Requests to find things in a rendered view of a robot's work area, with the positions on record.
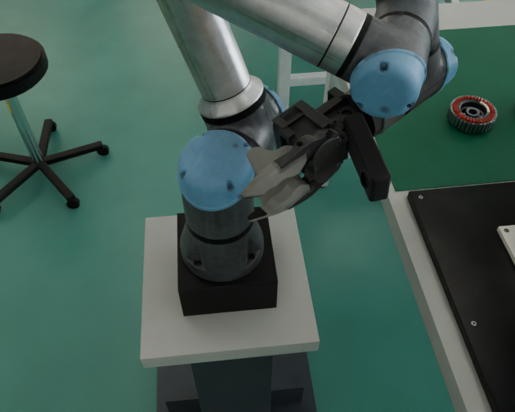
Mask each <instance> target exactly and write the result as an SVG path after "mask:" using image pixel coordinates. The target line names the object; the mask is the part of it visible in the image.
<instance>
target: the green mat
mask: <svg viewBox="0 0 515 412"><path fill-rule="evenodd" d="M439 36H440V37H442V38H444V39H445V40H446V41H447V42H448V43H449V44H450V45H451V46H452V47H453V48H454V50H453V52H454V54H455V56H457V59H458V69H457V72H456V74H455V76H454V77H453V78H452V79H451V80H450V81H449V82H448V83H447V84H446V85H445V86H444V87H443V88H442V89H441V90H440V91H439V92H438V93H437V94H436V95H435V96H432V97H430V98H428V99H427V100H426V101H425V102H423V103H422V104H421V105H419V106H418V107H416V108H415V109H413V110H412V111H410V112H409V113H408V114H407V115H406V116H404V117H403V118H402V119H401V120H399V121H398V122H397V123H395V124H394V125H392V126H391V127H390V128H389V129H387V130H386V131H385V132H383V133H382V134H378V135H377V136H375V140H376V142H377V144H378V148H379V150H380V152H381V154H382V156H383V159H384V161H385V163H386V165H387V167H388V169H389V171H390V173H391V181H392V184H393V187H394V189H395V191H403V190H421V189H429V188H438V187H447V186H465V185H474V184H483V183H492V182H501V181H515V25H501V26H490V27H477V28H466V29H443V30H439ZM459 96H476V97H477V96H479V99H480V98H483V99H486V100H487V101H489V102H490V103H491V104H492V105H493V106H494V107H495V108H496V110H497V118H496V120H495V122H494V125H493V127H492V128H491V129H490V130H489V131H486V132H483V133H469V132H465V131H464V130H465V129H464V130H463V131H461V130H460V129H458V128H456V127H454V125H452V124H451V123H450V120H449V119H448V118H447V113H448V110H449V108H450V104H451V102H452V101H453V100H454V99H455V98H456V97H459Z"/></svg>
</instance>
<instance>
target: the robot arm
mask: <svg viewBox="0 0 515 412"><path fill-rule="evenodd" d="M375 1H376V12H375V14H374V16H372V15H371V14H369V13H367V12H366V11H363V10H361V9H360V8H358V7H355V6H353V5H352V4H350V3H349V2H346V1H344V0H156V2H157V3H158V5H159V8H160V10H161V12H162V13H163V17H164V19H165V20H166V22H167V24H168V27H169V28H170V30H171V32H172V35H173V37H174V39H175V41H176V43H177V45H178V47H179V49H180V51H181V54H182V56H183V58H184V60H185V62H186V64H187V66H188V68H189V71H190V73H191V75H192V77H193V79H194V81H195V83H196V85H197V87H198V89H199V92H200V94H201V98H200V100H199V104H198V110H199V113H200V115H201V117H202V119H203V121H204V123H205V125H206V127H207V131H206V132H204V133H203V136H201V137H199V136H196V137H194V138H192V139H191V140H190V141H189V142H188V143H187V144H186V145H185V147H184V148H183V150H182V151H181V154H180V156H179V160H178V170H177V180H178V185H179V188H180V191H181V197H182V202H183V207H184V212H185V217H186V223H185V225H184V228H183V231H182V233H181V239H180V248H181V256H182V259H183V261H184V263H185V264H186V266H187V267H188V269H189V270H190V271H191V272H193V273H194V274H195V275H197V276H198V277H200V278H202V279H205V280H210V281H215V282H227V281H232V280H237V279H239V278H241V277H243V276H245V275H247V274H248V273H250V272H251V271H252V270H253V269H254V268H255V267H256V266H257V265H258V263H259V262H260V261H261V259H262V255H263V251H264V237H263V233H262V228H261V227H260V226H259V224H258V221H257V220H260V219H263V218H266V217H270V216H273V215H276V214H279V213H282V212H283V211H285V210H287V209H288V210H290V209H291V208H293V207H295V206H297V205H298V204H300V203H302V202H303V201H305V200H307V199H309V198H310V197H311V196H312V195H314V194H315V193H316V192H317V191H318V190H319V189H320V188H321V186H322V185H323V184H325V183H326V182H327V181H328V180H329V179H330V178H331V177H332V176H333V175H334V174H335V173H336V172H337V171H338V170H339V169H340V167H341V164H342V163H343V160H344V159H347V158H348V152H349V155H350V156H351V158H352V162H353V164H354V166H355V168H356V171H357V173H358V176H359V178H360V183H361V185H362V186H363V187H364V189H365V193H366V194H367V197H368V199H369V201H371V202H374V201H379V200H382V199H386V198H387V197H388V192H389V187H390V182H391V173H390V171H389V169H388V167H387V165H386V163H385V161H384V159H383V156H382V154H381V152H380V150H379V148H378V146H377V144H376V142H375V139H374V137H375V136H377V135H378V134H382V133H383V132H385V131H386V130H387V129H389V128H390V127H391V126H392V125H394V124H395V123H397V122H398V121H399V120H401V119H402V118H403V117H404V116H406V115H407V114H408V113H409V112H410V111H412V110H413V109H415V108H416V107H418V106H419V105H421V104H422V103H423V102H425V101H426V100H427V99H428V98H430V97H432V96H435V95H436V94H437V93H438V92H439V91H440V90H441V89H442V88H443V87H444V86H445V85H446V84H447V83H448V82H449V81H450V80H451V79H452V78H453V77H454V76H455V74H456V72H457V69H458V59H457V56H455V54H454V52H453V50H454V48H453V47H452V46H451V45H450V44H449V43H448V42H447V41H446V40H445V39H444V38H442V37H440V36H439V8H438V0H375ZM229 22H231V23H232V24H234V25H236V26H238V27H240V28H241V29H244V30H246V31H248V32H250V33H251V34H254V35H256V36H258V37H259V38H262V39H264V40H266V41H268V42H269V43H272V44H274V45H276V46H277V47H279V48H281V49H283V50H285V51H287V52H289V53H291V54H293V55H295V56H297V57H299V58H301V59H303V60H305V61H307V62H309V63H311V64H313V65H315V66H316V67H318V68H320V69H322V70H324V71H326V72H328V73H330V74H332V75H335V76H337V77H339V78H340V79H342V80H344V81H346V82H348V83H350V89H349V90H348V91H347V92H345V93H344V92H342V91H340V90H339V89H337V88H336V87H333V88H332V89H330V90H329V91H328V100H327V101H326V102H325V103H324V104H322V105H320V106H319V107H318V108H316V109H314V108H313V107H311V106H310V105H308V104H307V103H306V102H305V101H303V100H300V101H298V102H297V103H295V104H294V105H292V106H291V107H289V108H288V109H287V110H284V106H283V104H282V101H281V99H280V98H279V97H278V95H277V94H276V93H275V92H274V91H273V90H272V91H271V90H269V89H268V86H267V85H265V84H263V83H262V81H261V79H259V78H257V77H255V76H252V75H250V74H249V72H248V70H247V67H246V65H245V63H244V59H243V57H242V55H241V52H240V49H239V47H238V44H237V42H236V40H235V36H234V34H233V32H232V30H231V27H230V24H229ZM294 108H295V109H294ZM291 110H292V111H291ZM289 111H290V112H289ZM275 146H276V150H274V149H275ZM300 172H302V173H304V177H303V178H301V177H300V175H299V173H300ZM254 197H259V199H260V200H261V201H262V204H263V206H261V207H258V208H257V209H256V210H255V211H254Z"/></svg>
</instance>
